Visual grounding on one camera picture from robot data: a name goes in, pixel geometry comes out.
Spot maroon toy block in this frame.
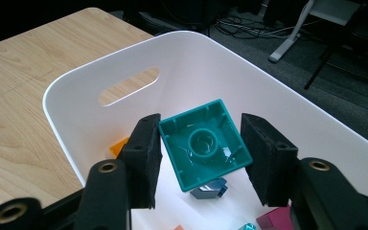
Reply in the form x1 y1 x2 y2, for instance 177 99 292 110
256 205 293 230

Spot white plastic storage bin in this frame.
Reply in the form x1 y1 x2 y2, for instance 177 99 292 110
42 30 368 230

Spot teal toy block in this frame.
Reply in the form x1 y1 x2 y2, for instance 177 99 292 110
157 98 254 194

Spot white desk frame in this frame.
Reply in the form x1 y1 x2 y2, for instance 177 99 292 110
267 0 362 64

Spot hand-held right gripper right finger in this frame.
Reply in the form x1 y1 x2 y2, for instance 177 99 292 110
240 113 300 208

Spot black chair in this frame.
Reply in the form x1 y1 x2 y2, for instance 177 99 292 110
303 18 368 121

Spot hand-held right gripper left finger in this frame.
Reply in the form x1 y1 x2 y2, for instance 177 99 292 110
118 113 164 210

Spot bundle of floor cables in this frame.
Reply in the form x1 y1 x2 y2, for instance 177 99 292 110
215 13 301 41

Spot orange toy block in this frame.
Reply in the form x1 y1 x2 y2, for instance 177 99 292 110
108 136 130 159

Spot dark blue toy block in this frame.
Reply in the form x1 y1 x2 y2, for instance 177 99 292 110
190 177 228 200

